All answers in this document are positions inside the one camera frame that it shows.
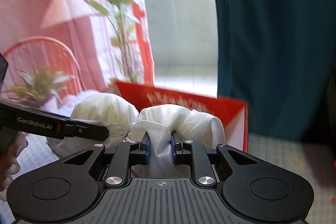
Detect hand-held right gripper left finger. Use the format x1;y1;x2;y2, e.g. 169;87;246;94
63;133;152;189

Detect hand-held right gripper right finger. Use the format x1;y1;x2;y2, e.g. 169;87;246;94
171;133;259;185

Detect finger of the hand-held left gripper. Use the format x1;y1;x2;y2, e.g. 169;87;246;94
64;120;109;141

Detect white plastic bags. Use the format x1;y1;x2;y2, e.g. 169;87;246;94
49;93;226;178

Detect red strawberry print cardboard box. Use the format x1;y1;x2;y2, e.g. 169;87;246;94
109;80;249;153

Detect person's left hand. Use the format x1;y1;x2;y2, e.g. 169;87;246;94
0;132;28;201

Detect blue plaid tablecloth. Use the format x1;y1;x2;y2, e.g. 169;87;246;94
0;94;336;224

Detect teal curtain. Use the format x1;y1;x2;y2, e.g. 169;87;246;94
205;0;336;142

